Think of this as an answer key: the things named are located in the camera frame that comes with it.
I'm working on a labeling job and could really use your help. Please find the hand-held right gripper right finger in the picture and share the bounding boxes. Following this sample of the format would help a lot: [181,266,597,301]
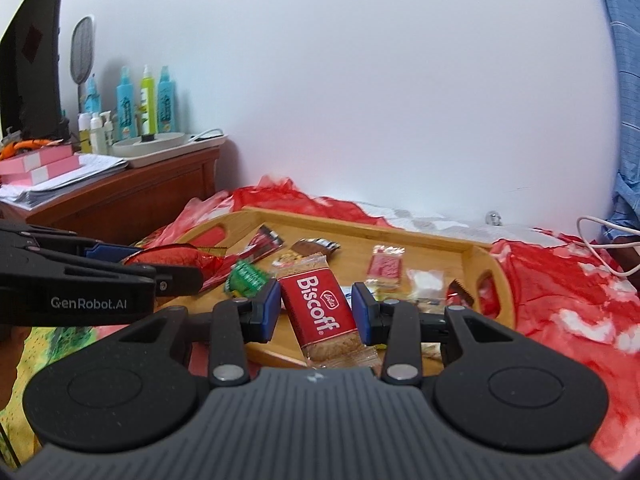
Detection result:
[351,282,531,387]

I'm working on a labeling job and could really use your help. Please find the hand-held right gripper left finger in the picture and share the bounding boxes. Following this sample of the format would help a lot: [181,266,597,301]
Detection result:
[107,279,282,387]

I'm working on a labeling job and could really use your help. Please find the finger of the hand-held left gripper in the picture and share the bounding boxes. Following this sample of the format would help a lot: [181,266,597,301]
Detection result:
[150,263,204,297]
[0,220,134,264]

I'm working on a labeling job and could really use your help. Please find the shiny red snack bag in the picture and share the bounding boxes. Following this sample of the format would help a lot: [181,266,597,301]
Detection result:
[121,242,236,292]

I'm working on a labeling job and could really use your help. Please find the green snack packet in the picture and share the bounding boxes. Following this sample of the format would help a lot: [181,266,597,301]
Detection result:
[225,260,271,297]

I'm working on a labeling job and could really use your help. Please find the red biscuit packet clear ends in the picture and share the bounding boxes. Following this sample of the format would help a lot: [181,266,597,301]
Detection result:
[277,255,379,367]

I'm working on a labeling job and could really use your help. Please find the pink snack packet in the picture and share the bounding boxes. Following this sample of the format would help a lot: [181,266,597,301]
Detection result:
[366,245,406,292]

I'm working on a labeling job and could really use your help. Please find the red stick snack packet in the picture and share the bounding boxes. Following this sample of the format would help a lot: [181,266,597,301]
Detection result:
[244,225,285,265]

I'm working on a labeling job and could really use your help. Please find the white clear-wrapped snack packet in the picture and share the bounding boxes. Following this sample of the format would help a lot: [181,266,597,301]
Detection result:
[406,267,446,295]

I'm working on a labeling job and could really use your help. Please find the brown snack bar packet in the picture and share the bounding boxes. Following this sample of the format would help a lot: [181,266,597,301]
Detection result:
[291,237,342,262]

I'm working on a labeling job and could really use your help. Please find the wooden tray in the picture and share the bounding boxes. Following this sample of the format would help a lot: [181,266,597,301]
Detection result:
[167,206,516,367]

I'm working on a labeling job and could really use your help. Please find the red-brown wooden cabinet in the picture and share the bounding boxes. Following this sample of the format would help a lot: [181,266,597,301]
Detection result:
[0,139,229,247]

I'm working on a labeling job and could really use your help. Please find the stack of papers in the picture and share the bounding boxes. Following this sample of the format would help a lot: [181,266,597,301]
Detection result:
[0,154,129,209]

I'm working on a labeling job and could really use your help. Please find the orange tool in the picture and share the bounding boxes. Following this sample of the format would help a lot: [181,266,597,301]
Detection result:
[0,137,64,159]

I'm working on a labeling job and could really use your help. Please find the beige rectangular tray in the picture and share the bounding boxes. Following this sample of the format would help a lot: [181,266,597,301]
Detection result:
[125,129,229,169]

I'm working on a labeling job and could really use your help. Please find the green spray bottle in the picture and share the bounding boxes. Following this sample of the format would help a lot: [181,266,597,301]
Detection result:
[140,64,156,136]

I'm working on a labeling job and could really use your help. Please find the small blue spray bottle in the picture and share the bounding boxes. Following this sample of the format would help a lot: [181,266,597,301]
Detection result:
[85,74,101,114]

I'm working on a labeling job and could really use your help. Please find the electric fly swatter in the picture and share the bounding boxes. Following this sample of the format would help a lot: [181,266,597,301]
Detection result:
[70,16,96,117]

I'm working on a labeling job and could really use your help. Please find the dark monitor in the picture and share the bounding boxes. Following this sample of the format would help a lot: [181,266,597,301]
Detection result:
[0,0,66,137]

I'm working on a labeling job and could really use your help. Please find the blue plaid cloth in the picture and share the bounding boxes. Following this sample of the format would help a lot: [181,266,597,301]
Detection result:
[590,0,640,242]

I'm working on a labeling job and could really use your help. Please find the white cable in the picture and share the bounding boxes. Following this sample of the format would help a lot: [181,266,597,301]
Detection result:
[576,215,640,279]

